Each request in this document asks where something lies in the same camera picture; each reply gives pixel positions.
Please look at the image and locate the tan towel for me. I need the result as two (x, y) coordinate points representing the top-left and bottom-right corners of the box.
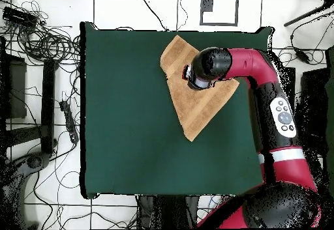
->
(159, 34), (240, 143)

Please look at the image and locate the black flat panel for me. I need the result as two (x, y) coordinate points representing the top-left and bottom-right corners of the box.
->
(299, 68), (330, 137)
(0, 53), (27, 120)

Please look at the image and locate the dark green table cloth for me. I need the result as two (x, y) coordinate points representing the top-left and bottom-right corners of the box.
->
(79, 21), (275, 199)

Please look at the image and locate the black power adapter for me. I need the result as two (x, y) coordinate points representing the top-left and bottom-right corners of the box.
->
(294, 49), (311, 64)

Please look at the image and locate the black power strip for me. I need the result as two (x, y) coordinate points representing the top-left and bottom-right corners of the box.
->
(59, 100), (80, 145)

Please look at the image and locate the black rod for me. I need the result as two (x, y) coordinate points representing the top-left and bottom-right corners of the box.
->
(283, 5), (327, 27)

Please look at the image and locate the black stand crossbar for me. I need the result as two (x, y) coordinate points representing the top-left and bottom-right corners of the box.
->
(5, 124), (44, 147)

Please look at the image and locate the black electronics box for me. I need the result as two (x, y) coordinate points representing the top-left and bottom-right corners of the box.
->
(2, 6), (38, 29)

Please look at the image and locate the grey stand base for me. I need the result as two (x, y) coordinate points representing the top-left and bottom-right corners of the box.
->
(0, 151), (52, 230)

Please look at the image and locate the grey square tape frame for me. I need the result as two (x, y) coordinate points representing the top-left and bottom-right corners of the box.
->
(200, 0), (239, 27)

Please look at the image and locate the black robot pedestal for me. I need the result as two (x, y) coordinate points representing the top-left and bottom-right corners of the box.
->
(136, 195), (200, 229)

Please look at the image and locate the tangle of black cables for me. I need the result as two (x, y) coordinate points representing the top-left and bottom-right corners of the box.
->
(5, 1), (81, 65)

